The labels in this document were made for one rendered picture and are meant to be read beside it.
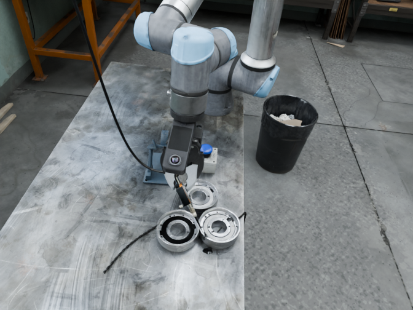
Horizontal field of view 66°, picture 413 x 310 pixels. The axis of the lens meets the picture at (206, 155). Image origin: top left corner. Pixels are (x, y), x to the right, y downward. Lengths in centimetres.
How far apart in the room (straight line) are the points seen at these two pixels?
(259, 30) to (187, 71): 47
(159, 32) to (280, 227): 143
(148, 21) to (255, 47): 41
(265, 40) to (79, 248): 77
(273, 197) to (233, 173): 107
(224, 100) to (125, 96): 39
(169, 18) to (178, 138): 26
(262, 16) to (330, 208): 140
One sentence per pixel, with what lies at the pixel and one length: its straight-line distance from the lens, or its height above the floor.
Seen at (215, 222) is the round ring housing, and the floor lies 82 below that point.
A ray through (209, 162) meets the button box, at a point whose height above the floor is 85.
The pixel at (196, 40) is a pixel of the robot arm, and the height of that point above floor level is 128.
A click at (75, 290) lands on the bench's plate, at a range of 80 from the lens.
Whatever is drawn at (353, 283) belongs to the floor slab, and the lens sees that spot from 189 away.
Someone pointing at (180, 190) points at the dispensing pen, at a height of 94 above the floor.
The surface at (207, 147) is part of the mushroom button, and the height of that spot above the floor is 87.
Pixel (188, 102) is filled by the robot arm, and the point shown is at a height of 116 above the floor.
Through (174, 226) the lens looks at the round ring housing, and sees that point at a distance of 83.
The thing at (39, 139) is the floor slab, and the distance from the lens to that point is 248.
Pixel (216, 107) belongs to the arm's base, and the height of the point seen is 84.
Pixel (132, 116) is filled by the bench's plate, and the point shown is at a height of 80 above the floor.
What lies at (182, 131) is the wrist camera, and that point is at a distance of 64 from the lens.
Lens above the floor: 151
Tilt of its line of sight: 43 degrees down
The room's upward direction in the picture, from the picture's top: 6 degrees clockwise
